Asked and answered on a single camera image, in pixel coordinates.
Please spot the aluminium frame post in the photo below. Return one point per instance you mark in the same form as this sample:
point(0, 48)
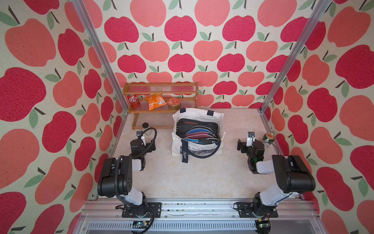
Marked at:
point(311, 23)
point(100, 51)

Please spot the dark blue paddle case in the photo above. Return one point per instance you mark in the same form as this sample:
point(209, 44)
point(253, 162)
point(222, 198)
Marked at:
point(200, 131)

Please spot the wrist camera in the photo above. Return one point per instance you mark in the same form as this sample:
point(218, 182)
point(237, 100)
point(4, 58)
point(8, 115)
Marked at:
point(141, 137)
point(250, 139)

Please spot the white canvas tote bag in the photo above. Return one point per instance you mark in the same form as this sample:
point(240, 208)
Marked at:
point(185, 149)

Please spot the glass jar black lid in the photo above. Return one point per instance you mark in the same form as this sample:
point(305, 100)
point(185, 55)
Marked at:
point(146, 126)

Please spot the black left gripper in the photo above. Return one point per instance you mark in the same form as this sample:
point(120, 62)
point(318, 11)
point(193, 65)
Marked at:
point(149, 149)

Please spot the right aluminium frame post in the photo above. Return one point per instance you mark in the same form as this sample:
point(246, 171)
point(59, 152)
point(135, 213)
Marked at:
point(311, 23)

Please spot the light blue paddle case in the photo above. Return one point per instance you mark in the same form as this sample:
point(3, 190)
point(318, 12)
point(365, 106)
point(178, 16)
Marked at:
point(209, 140)

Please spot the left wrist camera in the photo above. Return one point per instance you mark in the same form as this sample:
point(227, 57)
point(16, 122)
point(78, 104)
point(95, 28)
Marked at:
point(141, 137)

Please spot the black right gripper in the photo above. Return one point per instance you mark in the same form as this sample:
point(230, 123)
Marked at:
point(244, 147)

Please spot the maroon paddle case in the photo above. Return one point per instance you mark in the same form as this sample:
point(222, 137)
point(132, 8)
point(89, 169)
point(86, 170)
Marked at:
point(198, 135)

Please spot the left aluminium frame post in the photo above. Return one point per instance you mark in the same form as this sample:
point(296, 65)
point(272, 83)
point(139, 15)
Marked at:
point(100, 51)

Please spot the wooden two-tier shelf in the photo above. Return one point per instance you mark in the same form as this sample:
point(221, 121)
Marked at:
point(187, 92)

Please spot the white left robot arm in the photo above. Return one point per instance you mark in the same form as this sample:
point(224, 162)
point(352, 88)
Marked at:
point(116, 181)

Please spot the orange snack bag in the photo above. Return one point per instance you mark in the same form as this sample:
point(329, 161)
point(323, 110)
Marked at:
point(155, 101)

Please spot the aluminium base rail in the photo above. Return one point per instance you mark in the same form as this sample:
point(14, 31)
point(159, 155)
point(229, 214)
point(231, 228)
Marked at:
point(197, 216)

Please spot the black paddle case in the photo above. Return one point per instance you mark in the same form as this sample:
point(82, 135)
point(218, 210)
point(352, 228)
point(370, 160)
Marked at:
point(185, 125)

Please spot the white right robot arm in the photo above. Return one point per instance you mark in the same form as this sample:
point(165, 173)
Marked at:
point(292, 178)

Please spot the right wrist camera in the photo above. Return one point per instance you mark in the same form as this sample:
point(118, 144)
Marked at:
point(250, 139)

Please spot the round gold red tin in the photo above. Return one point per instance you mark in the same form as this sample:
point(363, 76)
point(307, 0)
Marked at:
point(174, 103)

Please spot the red soda can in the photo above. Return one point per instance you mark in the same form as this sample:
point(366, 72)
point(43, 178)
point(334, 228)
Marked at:
point(134, 101)

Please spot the small green labelled bottle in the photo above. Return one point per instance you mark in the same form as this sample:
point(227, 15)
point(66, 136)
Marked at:
point(268, 138)

